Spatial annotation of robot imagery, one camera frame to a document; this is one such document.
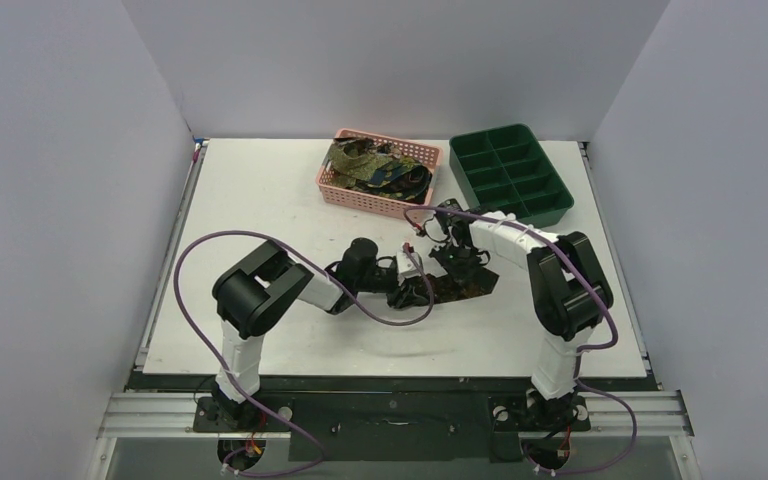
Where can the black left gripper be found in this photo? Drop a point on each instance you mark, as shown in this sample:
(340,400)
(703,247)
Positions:
(397,296)

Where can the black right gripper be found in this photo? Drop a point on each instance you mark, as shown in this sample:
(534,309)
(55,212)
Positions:
(460,258)

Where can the dark patterned necktie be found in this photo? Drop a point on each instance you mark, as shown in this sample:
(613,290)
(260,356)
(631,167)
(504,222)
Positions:
(446,289)

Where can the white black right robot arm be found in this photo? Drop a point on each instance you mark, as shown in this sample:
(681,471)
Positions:
(570,293)

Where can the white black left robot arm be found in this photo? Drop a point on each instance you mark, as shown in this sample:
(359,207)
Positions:
(254,294)

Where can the pile of patterned ties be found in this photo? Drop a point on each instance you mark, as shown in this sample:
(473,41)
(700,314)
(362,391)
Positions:
(383,170)

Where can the green divided plastic tray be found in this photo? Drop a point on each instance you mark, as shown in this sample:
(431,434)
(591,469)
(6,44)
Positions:
(506,169)

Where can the pink plastic basket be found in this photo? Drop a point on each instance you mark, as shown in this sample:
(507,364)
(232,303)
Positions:
(428,155)

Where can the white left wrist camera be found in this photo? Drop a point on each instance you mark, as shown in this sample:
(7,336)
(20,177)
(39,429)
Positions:
(409,263)

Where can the black metal base rail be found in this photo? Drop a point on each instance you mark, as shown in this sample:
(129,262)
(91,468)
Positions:
(493,420)

